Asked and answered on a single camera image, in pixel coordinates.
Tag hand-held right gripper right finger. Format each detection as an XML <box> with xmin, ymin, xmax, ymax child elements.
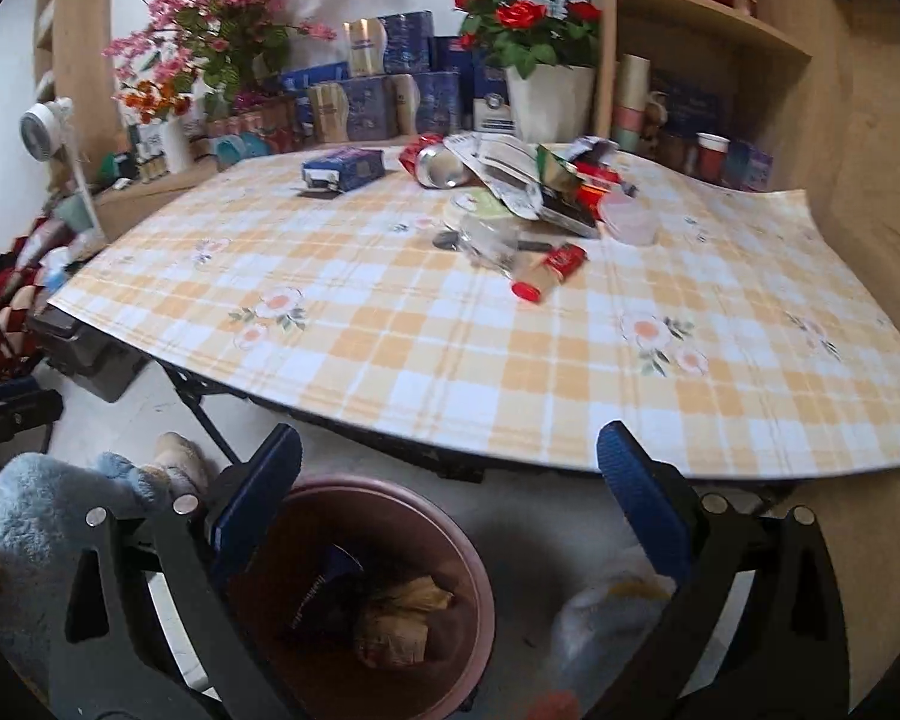
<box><xmin>596</xmin><ymin>420</ymin><xmax>852</xmax><ymax>720</ymax></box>

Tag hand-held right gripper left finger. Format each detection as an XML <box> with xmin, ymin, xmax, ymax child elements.
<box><xmin>49</xmin><ymin>424</ymin><xmax>305</xmax><ymax>720</ymax></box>

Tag brown plastic trash bin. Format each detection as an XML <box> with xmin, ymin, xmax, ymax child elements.
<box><xmin>225</xmin><ymin>474</ymin><xmax>496</xmax><ymax>720</ymax></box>

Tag small red-capped bottle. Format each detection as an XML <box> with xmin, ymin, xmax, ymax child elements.
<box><xmin>510</xmin><ymin>242</ymin><xmax>588</xmax><ymax>305</ymax></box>

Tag clear plastic cup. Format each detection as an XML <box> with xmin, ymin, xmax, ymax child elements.
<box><xmin>598</xmin><ymin>191</ymin><xmax>657</xmax><ymax>246</ymax></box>

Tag dark foil pouch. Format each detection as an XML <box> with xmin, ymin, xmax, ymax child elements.
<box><xmin>540</xmin><ymin>191</ymin><xmax>601</xmax><ymax>237</ymax></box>

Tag red snack packet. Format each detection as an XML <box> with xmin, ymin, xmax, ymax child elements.
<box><xmin>570</xmin><ymin>136</ymin><xmax>635</xmax><ymax>200</ymax></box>

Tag green gold snack wrapper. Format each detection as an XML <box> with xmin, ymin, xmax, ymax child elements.
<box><xmin>536</xmin><ymin>144</ymin><xmax>582</xmax><ymax>192</ymax></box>

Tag blue carton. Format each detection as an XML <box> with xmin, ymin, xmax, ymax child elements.
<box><xmin>301</xmin><ymin>146</ymin><xmax>387</xmax><ymax>194</ymax></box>

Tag white printed pouch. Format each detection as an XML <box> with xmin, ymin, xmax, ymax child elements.
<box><xmin>444</xmin><ymin>131</ymin><xmax>545</xmax><ymax>220</ymax></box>

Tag red drink can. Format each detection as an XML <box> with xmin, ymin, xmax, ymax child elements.
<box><xmin>399</xmin><ymin>133</ymin><xmax>475</xmax><ymax>188</ymax></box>

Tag black case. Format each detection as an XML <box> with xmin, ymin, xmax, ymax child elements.
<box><xmin>26</xmin><ymin>307</ymin><xmax>151</xmax><ymax>402</ymax></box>

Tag beige fuzzy slipper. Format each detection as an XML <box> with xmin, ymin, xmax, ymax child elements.
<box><xmin>141</xmin><ymin>431</ymin><xmax>209</xmax><ymax>500</ymax></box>

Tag red patterned cloth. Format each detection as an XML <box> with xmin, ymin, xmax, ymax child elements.
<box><xmin>0</xmin><ymin>217</ymin><xmax>53</xmax><ymax>383</ymax></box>

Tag dark blue packet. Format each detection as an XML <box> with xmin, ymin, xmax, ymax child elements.
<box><xmin>285</xmin><ymin>544</ymin><xmax>376</xmax><ymax>638</ymax></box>

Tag blue plush toy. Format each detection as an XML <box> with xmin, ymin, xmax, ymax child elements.
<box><xmin>0</xmin><ymin>451</ymin><xmax>170</xmax><ymax>695</ymax></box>

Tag white plastic bag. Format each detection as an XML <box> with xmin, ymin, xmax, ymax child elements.
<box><xmin>551</xmin><ymin>551</ymin><xmax>680</xmax><ymax>706</ymax></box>

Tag crumpled brown paper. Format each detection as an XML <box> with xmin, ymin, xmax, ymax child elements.
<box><xmin>354</xmin><ymin>576</ymin><xmax>457</xmax><ymax>670</ymax></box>

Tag yellow plaid floral tablecloth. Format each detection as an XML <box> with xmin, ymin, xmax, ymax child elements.
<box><xmin>47</xmin><ymin>141</ymin><xmax>900</xmax><ymax>479</ymax></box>

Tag white round fan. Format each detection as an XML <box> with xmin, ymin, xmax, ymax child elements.
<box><xmin>19</xmin><ymin>97</ymin><xmax>76</xmax><ymax>164</ymax></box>

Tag white slim vase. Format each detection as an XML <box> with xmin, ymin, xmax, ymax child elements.
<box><xmin>161</xmin><ymin>116</ymin><xmax>194</xmax><ymax>173</ymax></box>

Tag orange artificial flowers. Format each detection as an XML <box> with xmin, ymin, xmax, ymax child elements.
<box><xmin>116</xmin><ymin>81</ymin><xmax>192</xmax><ymax>125</ymax></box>

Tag red paper cup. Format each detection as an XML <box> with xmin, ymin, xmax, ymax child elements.
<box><xmin>694</xmin><ymin>133</ymin><xmax>730</xmax><ymax>182</ymax></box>

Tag small purple box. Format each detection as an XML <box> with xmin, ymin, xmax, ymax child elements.
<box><xmin>724</xmin><ymin>141</ymin><xmax>775</xmax><ymax>192</ymax></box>

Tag wooden shelf unit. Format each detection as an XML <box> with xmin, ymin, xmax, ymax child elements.
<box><xmin>586</xmin><ymin>0</ymin><xmax>833</xmax><ymax>192</ymax></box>
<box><xmin>34</xmin><ymin>0</ymin><xmax>121</xmax><ymax>158</ymax></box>

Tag dark blue printed box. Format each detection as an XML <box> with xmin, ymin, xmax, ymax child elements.
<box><xmin>649</xmin><ymin>71</ymin><xmax>725</xmax><ymax>166</ymax></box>

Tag stack of pastel paper cups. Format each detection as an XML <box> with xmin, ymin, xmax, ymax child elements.
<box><xmin>611</xmin><ymin>54</ymin><xmax>652</xmax><ymax>155</ymax></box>

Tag red rose plant white pot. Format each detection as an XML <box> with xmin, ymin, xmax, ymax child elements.
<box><xmin>454</xmin><ymin>0</ymin><xmax>605</xmax><ymax>143</ymax></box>

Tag blue gold patterned gift box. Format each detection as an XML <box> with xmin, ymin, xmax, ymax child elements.
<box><xmin>394</xmin><ymin>72</ymin><xmax>464</xmax><ymax>137</ymax></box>
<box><xmin>343</xmin><ymin>11</ymin><xmax>434</xmax><ymax>78</ymax></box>
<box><xmin>306</xmin><ymin>79</ymin><xmax>398</xmax><ymax>143</ymax></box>

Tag navy box white label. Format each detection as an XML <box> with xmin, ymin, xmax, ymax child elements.
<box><xmin>471</xmin><ymin>51</ymin><xmax>515</xmax><ymax>137</ymax></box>

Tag flat blue box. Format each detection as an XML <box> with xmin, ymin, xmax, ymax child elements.
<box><xmin>280</xmin><ymin>61</ymin><xmax>350</xmax><ymax>98</ymax></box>

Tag navy box red logo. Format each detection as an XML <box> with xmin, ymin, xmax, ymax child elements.
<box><xmin>429</xmin><ymin>35</ymin><xmax>475</xmax><ymax>77</ymax></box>

